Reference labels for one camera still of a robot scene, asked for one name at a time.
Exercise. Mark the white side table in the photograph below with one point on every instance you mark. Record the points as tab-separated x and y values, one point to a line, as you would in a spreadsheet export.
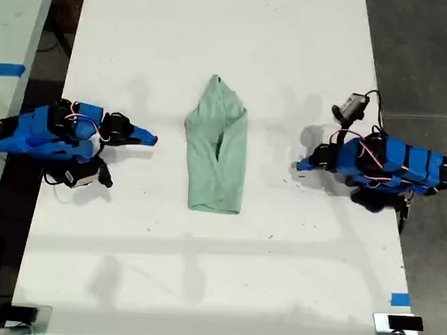
15	39

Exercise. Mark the pale green T-shirt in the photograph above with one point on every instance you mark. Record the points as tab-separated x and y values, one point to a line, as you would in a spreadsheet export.
216	152

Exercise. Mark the long blue tape strip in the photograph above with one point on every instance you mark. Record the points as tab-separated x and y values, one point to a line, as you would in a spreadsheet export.
8	69

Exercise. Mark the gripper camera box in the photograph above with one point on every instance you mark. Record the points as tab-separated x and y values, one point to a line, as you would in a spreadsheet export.
81	175
354	105

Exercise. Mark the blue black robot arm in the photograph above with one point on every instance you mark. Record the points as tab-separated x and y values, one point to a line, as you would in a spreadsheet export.
33	133
400	162

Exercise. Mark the metal table clamp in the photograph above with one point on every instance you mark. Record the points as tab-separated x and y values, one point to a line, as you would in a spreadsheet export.
381	325
45	315

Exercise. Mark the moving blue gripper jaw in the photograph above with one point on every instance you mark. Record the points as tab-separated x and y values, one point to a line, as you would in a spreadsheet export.
136	141
319	169

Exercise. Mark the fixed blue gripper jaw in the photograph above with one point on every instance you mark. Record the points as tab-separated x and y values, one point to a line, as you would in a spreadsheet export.
307	162
144	133

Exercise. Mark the camera black stalk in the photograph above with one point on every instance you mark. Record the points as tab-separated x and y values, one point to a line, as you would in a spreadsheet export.
105	174
344	122

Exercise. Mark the short blue tape strip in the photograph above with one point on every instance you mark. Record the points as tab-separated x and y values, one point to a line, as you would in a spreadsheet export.
400	299

